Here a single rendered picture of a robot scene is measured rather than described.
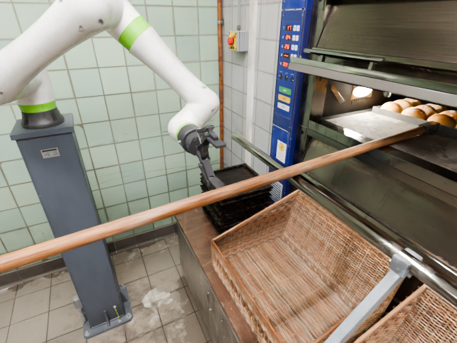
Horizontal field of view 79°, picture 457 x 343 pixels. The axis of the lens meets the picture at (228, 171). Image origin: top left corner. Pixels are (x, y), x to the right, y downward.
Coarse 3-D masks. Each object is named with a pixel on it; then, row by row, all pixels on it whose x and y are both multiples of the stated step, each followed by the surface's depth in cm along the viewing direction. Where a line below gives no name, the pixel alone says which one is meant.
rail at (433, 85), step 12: (300, 60) 98; (312, 60) 93; (348, 72) 81; (360, 72) 77; (372, 72) 74; (384, 72) 72; (408, 84) 67; (420, 84) 64; (432, 84) 62; (444, 84) 60; (456, 84) 58
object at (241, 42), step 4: (232, 32) 150; (236, 32) 146; (240, 32) 146; (244, 32) 147; (232, 36) 151; (236, 36) 147; (240, 36) 147; (244, 36) 148; (236, 40) 148; (240, 40) 148; (244, 40) 149; (236, 44) 149; (240, 44) 149; (244, 44) 150; (232, 48) 153; (236, 48) 150; (240, 48) 150; (244, 48) 151
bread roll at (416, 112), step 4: (408, 108) 118; (412, 108) 117; (416, 108) 116; (404, 112) 119; (408, 112) 117; (412, 112) 116; (416, 112) 115; (420, 112) 114; (424, 112) 114; (412, 116) 116; (416, 116) 115; (420, 116) 114; (424, 116) 114
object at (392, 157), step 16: (320, 128) 116; (336, 128) 111; (352, 144) 103; (384, 160) 92; (400, 160) 87; (416, 160) 86; (416, 176) 84; (432, 176) 80; (448, 176) 77; (448, 192) 77
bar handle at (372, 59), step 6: (306, 48) 101; (324, 54) 93; (330, 54) 91; (336, 54) 89; (342, 54) 87; (348, 54) 85; (354, 54) 83; (360, 54) 82; (324, 60) 95; (360, 60) 82; (366, 60) 80; (372, 60) 78; (378, 60) 77; (384, 60) 76; (372, 66) 78
